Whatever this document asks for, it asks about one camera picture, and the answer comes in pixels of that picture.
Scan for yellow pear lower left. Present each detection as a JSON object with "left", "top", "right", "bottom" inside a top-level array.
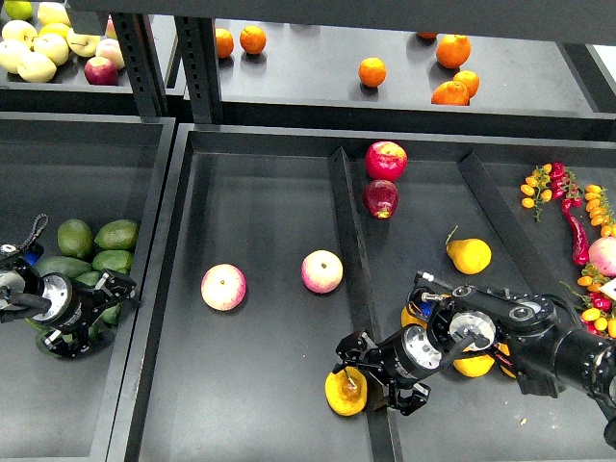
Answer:
[{"left": 453, "top": 355, "right": 495, "bottom": 378}]

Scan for orange far left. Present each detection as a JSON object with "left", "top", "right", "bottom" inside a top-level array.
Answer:
[{"left": 215, "top": 28, "right": 235, "bottom": 60}]

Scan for orange cherry tomato bunch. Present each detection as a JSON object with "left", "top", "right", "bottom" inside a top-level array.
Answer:
[{"left": 519, "top": 164, "right": 552, "bottom": 222}]

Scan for mixed cherry tomatoes lower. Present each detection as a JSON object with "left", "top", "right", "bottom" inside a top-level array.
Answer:
[{"left": 560, "top": 263, "right": 615, "bottom": 341}]

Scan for pink apple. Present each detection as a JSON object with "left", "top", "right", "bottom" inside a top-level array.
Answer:
[
  {"left": 300, "top": 249, "right": 344, "bottom": 295},
  {"left": 200, "top": 264, "right": 246, "bottom": 311}
]

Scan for green avocado centre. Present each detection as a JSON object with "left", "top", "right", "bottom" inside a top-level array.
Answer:
[{"left": 75, "top": 270, "right": 101, "bottom": 288}]

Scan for dark red apple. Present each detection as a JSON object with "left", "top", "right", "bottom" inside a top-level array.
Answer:
[{"left": 363, "top": 180, "right": 399, "bottom": 219}]

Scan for yellow pear with stem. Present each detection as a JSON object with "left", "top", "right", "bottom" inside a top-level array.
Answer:
[{"left": 324, "top": 367, "right": 368, "bottom": 417}]

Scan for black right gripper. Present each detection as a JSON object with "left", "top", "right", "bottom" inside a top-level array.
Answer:
[{"left": 332, "top": 324, "right": 444, "bottom": 415}]

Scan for pale yellow apple middle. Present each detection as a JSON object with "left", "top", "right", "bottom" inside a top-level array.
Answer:
[{"left": 33, "top": 34, "right": 69, "bottom": 66}]

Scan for black shelf post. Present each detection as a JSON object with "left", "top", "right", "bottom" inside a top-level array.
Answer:
[{"left": 111, "top": 13, "right": 224, "bottom": 124}]

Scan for bright red apple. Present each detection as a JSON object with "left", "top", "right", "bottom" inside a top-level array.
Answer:
[{"left": 365, "top": 141, "right": 408, "bottom": 182}]

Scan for green avocado top left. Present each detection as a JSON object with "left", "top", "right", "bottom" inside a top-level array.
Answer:
[{"left": 57, "top": 218, "right": 93, "bottom": 260}]

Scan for black centre tray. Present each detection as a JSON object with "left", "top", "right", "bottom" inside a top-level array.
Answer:
[{"left": 109, "top": 124, "right": 615, "bottom": 461}]

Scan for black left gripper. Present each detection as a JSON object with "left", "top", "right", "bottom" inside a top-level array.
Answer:
[{"left": 31, "top": 269, "right": 137, "bottom": 359}]

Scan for dark green avocado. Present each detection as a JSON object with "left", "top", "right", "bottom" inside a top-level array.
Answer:
[{"left": 100, "top": 304, "right": 122, "bottom": 327}]

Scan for pink peach on shelf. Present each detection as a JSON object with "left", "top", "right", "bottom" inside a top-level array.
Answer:
[{"left": 95, "top": 38, "right": 125, "bottom": 71}]

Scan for black tray divider left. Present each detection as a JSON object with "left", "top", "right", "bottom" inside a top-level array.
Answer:
[{"left": 327, "top": 147, "right": 401, "bottom": 461}]

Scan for yellow pear brown base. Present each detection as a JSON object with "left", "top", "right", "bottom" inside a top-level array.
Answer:
[{"left": 400, "top": 307, "right": 427, "bottom": 328}]

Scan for red cherry tomato bunch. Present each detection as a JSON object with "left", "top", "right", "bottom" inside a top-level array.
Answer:
[{"left": 550, "top": 162, "right": 582, "bottom": 210}]

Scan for orange front right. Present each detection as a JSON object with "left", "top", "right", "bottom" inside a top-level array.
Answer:
[{"left": 431, "top": 81, "right": 470, "bottom": 106}]

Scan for red apple on shelf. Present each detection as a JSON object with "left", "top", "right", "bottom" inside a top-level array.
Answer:
[{"left": 84, "top": 57, "right": 119, "bottom": 86}]

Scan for green avocado middle left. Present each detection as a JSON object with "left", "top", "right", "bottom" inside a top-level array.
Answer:
[{"left": 34, "top": 256, "right": 92, "bottom": 279}]

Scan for black left tray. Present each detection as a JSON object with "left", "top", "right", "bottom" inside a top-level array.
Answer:
[{"left": 1, "top": 113, "right": 174, "bottom": 461}]

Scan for green avocado top right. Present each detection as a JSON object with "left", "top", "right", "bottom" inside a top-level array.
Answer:
[{"left": 94, "top": 219, "right": 140, "bottom": 251}]

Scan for red chili pepper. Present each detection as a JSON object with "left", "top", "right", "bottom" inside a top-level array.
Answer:
[{"left": 561, "top": 209, "right": 590, "bottom": 267}]

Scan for pale yellow apple left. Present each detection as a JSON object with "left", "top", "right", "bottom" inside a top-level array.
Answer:
[{"left": 0, "top": 39, "right": 31, "bottom": 74}]

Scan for orange centre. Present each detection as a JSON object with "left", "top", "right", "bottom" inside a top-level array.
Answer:
[{"left": 358, "top": 57, "right": 387, "bottom": 88}]

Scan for yellow pear lower right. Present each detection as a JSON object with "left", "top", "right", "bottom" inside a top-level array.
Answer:
[{"left": 497, "top": 343, "right": 517, "bottom": 379}]

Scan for pink apple left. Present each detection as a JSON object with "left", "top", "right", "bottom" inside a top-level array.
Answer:
[{"left": 200, "top": 264, "right": 246, "bottom": 311}]

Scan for pale yellow apple front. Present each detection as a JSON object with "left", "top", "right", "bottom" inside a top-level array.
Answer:
[{"left": 16, "top": 52, "right": 57, "bottom": 83}]

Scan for pale yellow apple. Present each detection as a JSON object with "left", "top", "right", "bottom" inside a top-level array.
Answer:
[
  {"left": 33, "top": 34, "right": 69, "bottom": 66},
  {"left": 0, "top": 39, "right": 31, "bottom": 74},
  {"left": 16, "top": 52, "right": 57, "bottom": 83}
]

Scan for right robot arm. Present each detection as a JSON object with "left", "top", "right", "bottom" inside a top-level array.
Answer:
[{"left": 333, "top": 271, "right": 615, "bottom": 446}]

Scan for green avocado middle right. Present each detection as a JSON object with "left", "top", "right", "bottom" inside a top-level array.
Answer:
[{"left": 91, "top": 249, "right": 133, "bottom": 274}]

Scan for black tray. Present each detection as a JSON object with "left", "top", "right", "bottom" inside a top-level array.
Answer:
[
  {"left": 1, "top": 113, "right": 174, "bottom": 461},
  {"left": 109, "top": 124, "right": 615, "bottom": 461}
]

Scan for yellow pear upper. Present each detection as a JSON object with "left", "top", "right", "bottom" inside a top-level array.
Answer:
[{"left": 445, "top": 226, "right": 492, "bottom": 275}]

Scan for pink peach right edge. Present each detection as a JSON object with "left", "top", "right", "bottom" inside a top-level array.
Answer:
[{"left": 588, "top": 237, "right": 616, "bottom": 276}]

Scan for pink apple right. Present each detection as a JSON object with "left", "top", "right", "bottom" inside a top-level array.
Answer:
[{"left": 300, "top": 249, "right": 344, "bottom": 295}]

